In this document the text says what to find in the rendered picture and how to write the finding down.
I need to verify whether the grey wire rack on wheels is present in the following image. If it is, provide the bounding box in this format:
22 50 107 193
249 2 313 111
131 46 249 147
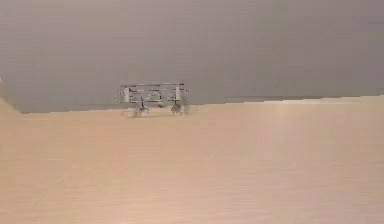
114 82 192 118

